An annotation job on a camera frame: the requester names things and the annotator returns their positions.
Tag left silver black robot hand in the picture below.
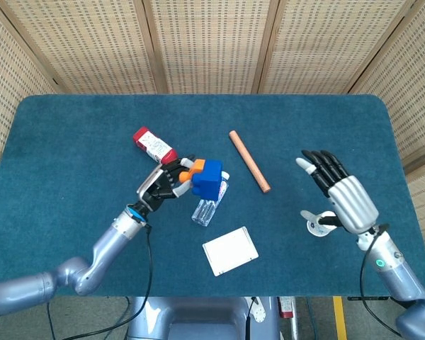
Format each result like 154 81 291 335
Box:
136 154 196 213

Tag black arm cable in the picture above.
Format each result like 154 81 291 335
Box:
358 223 403 337
46 222 153 340

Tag white plastic tray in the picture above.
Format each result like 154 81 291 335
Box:
202 226 260 278

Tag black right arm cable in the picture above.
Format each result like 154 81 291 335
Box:
358 223 403 337

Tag woven bamboo folding screen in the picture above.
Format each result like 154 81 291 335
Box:
0 0 425 245

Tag orange plastic block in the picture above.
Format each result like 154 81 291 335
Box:
178 159 208 184

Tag clear plastic water bottle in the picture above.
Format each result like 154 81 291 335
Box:
191 171 231 227

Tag blue floor cable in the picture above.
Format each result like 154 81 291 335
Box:
101 296 132 340

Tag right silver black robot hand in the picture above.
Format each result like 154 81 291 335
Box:
295 149 380 234

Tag blue table cloth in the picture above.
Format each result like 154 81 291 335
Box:
0 93 425 298

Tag wooden rod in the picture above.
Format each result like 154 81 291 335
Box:
228 130 272 194

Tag silver blue robot torso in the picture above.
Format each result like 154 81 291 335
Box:
126 296 281 340

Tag blue orange toy block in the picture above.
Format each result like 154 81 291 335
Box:
191 159 223 203

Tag black torso cable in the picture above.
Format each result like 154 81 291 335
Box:
243 297 258 340

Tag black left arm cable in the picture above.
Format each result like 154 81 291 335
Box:
46 222 153 340

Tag red juice bottle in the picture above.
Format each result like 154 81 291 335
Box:
132 126 180 165

